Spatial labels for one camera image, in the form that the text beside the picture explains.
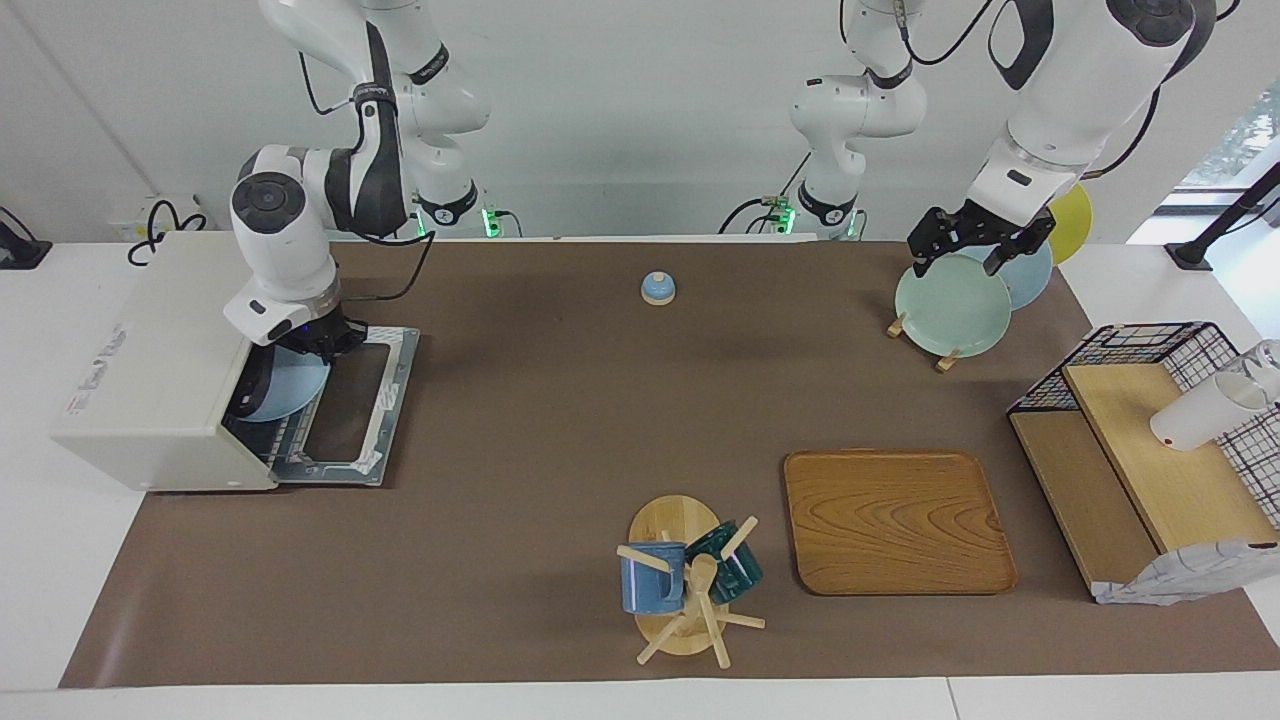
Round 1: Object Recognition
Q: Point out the cream toaster oven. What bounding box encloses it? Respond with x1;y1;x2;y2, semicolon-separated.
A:
50;235;336;493

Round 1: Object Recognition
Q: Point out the coiled black cable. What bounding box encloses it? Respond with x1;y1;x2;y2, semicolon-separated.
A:
127;200;208;267

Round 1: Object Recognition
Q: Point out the black wire basket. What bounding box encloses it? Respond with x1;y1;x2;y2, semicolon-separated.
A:
1007;321;1280;531

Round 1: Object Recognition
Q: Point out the blue upright rack plate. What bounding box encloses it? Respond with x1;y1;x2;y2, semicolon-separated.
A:
960;240;1054;311

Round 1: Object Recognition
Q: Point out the white wall power outlet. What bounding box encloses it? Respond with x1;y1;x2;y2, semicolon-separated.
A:
108;195;201;243

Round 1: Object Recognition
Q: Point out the toaster oven glass door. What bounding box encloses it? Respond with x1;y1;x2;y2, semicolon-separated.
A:
268;325;421;488

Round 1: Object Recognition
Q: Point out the blue mug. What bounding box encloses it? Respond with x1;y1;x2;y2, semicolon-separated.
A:
620;541;689;615

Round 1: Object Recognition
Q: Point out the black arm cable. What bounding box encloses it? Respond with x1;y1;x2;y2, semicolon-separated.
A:
338;228;437;303
895;0;1001;67

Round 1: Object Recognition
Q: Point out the light blue plate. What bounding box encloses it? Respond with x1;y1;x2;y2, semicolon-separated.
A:
235;345;332;423

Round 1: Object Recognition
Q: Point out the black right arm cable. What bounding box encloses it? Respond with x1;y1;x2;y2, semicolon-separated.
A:
338;228;437;303

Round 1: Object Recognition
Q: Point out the white patterned cloth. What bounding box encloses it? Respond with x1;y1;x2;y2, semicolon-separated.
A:
1092;538;1280;607

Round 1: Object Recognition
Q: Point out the white cup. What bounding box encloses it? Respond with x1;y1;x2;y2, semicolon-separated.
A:
1150;370;1271;452

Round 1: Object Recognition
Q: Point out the clear glass cup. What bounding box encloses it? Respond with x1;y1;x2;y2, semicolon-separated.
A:
1235;340;1280;406

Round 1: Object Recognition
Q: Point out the yellow plate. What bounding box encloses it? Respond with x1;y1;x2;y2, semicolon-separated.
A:
1045;183;1094;266

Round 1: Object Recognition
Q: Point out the black clamp mount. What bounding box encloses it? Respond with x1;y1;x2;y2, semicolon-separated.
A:
0;207;53;271

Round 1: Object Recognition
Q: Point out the wooden mug tree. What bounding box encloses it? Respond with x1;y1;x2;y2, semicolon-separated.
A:
615;494;767;669

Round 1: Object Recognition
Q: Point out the dark green mug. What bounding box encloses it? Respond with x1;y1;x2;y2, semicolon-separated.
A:
685;520;765;605

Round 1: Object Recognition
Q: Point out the wire and wood shelf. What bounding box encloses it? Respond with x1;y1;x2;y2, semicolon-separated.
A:
1008;362;1280;601

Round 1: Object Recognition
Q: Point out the wooden plate rack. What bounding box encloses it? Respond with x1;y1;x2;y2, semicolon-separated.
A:
886;313;961;373

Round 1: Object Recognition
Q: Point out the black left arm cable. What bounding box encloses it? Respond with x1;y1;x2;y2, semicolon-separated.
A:
895;0;1001;67

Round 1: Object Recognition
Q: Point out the brown table mat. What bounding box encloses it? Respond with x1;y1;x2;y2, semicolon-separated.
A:
58;240;1280;689

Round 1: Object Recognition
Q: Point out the pale green plate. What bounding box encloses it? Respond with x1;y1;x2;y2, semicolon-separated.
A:
894;252;1013;359

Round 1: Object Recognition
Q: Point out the brown wooden tray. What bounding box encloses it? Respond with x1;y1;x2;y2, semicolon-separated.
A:
783;449;1018;597

